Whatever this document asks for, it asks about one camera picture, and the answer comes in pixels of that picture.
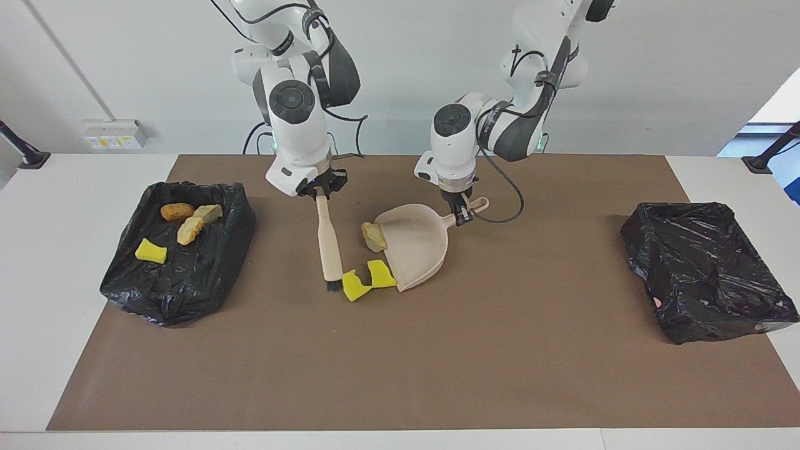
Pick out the beige plastic dustpan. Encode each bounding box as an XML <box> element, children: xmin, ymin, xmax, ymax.
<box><xmin>374</xmin><ymin>197</ymin><xmax>490</xmax><ymax>293</ymax></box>

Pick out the beige brush with black bristles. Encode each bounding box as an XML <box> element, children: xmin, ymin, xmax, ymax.
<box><xmin>316</xmin><ymin>194</ymin><xmax>344</xmax><ymax>293</ymax></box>

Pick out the beige stone-like foam chunk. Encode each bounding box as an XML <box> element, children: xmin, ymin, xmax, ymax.
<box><xmin>361</xmin><ymin>222</ymin><xmax>388</xmax><ymax>253</ymax></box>

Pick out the yellow green sponge piece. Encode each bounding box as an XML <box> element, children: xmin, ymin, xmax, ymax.
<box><xmin>341</xmin><ymin>269</ymin><xmax>374</xmax><ymax>303</ymax></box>
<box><xmin>366</xmin><ymin>259</ymin><xmax>398</xmax><ymax>289</ymax></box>

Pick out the beige orange striped foam chunk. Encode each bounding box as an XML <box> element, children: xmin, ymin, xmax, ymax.
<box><xmin>176</xmin><ymin>216</ymin><xmax>205</xmax><ymax>246</ymax></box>

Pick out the brown cork-like chunk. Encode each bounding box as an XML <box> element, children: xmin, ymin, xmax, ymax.
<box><xmin>160</xmin><ymin>202</ymin><xmax>196</xmax><ymax>223</ymax></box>

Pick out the plain yellow sponge piece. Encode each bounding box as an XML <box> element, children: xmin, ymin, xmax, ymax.
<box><xmin>135</xmin><ymin>237</ymin><xmax>168</xmax><ymax>265</ymax></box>

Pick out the black bag lined bin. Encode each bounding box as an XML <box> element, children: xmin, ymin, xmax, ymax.
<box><xmin>99</xmin><ymin>181</ymin><xmax>256</xmax><ymax>327</ymax></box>

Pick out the black bag bin with pink scrap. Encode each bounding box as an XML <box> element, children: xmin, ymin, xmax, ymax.
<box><xmin>620</xmin><ymin>201</ymin><xmax>800</xmax><ymax>345</ymax></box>

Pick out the brown table mat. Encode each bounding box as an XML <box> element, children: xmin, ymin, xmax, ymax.
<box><xmin>47</xmin><ymin>154</ymin><xmax>800</xmax><ymax>432</ymax></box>

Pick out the black clamp stand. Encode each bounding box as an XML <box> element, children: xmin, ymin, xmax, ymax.
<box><xmin>0</xmin><ymin>119</ymin><xmax>51</xmax><ymax>170</ymax></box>
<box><xmin>742</xmin><ymin>121</ymin><xmax>800</xmax><ymax>174</ymax></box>

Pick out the blue furniture edge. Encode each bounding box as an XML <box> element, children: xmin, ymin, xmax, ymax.
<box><xmin>778</xmin><ymin>164</ymin><xmax>800</xmax><ymax>207</ymax></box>

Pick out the black base cable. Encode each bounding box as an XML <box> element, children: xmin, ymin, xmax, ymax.
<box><xmin>242</xmin><ymin>121</ymin><xmax>268</xmax><ymax>155</ymax></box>

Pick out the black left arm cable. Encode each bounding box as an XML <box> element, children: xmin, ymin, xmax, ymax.
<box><xmin>472</xmin><ymin>37</ymin><xmax>573</xmax><ymax>224</ymax></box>

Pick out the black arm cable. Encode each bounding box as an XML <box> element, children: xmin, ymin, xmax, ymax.
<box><xmin>209</xmin><ymin>0</ymin><xmax>369</xmax><ymax>160</ymax></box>
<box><xmin>472</xmin><ymin>37</ymin><xmax>573</xmax><ymax>224</ymax></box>

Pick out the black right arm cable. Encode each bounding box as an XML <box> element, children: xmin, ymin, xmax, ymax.
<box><xmin>209</xmin><ymin>0</ymin><xmax>369</xmax><ymax>160</ymax></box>

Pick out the white wall socket box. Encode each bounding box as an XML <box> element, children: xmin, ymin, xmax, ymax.
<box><xmin>82</xmin><ymin>119</ymin><xmax>151</xmax><ymax>151</ymax></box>

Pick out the white wall cable conduit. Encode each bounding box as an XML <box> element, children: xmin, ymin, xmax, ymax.
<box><xmin>22</xmin><ymin>0</ymin><xmax>116</xmax><ymax>123</ymax></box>

